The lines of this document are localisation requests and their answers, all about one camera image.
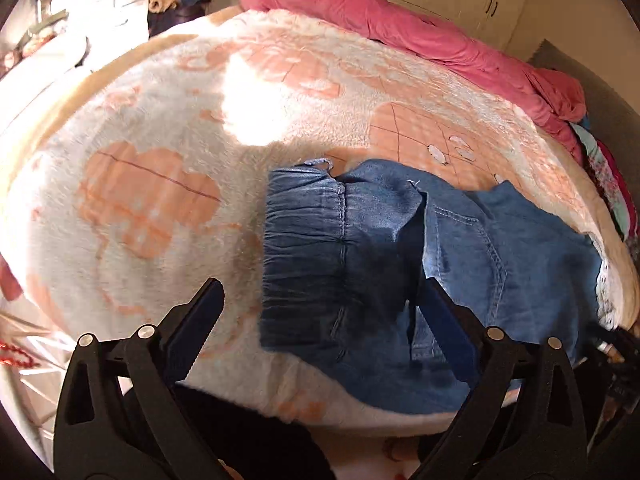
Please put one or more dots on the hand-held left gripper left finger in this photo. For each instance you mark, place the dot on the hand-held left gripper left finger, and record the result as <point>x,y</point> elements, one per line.
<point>200,320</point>

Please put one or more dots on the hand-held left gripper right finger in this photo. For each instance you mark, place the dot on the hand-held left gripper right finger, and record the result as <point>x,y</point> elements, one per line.
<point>450,330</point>

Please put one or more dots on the blue denim pants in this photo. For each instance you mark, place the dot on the blue denim pants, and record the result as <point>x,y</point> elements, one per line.
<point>320,260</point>

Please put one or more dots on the colourful patterned cloth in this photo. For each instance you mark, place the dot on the colourful patterned cloth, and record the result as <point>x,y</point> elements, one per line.
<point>610,185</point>

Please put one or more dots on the white and orange fleece blanket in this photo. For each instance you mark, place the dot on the white and orange fleece blanket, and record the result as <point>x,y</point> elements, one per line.
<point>150,125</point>

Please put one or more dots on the beige quilted bedsheet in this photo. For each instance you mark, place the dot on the beige quilted bedsheet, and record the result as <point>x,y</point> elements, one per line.
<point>75,90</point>

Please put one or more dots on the grey headboard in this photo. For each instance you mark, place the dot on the grey headboard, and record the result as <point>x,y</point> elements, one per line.
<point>600,70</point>

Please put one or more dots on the pink duvet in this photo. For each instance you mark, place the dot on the pink duvet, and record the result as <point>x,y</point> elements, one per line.
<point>400,25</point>

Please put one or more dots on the white desk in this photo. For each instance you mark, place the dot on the white desk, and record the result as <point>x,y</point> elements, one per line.
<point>50,45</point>

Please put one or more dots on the tan plush cloth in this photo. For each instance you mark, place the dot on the tan plush cloth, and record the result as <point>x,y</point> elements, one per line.
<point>160,2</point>

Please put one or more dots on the white drawer cabinet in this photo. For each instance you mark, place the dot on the white drawer cabinet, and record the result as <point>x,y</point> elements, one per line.
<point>125,0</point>

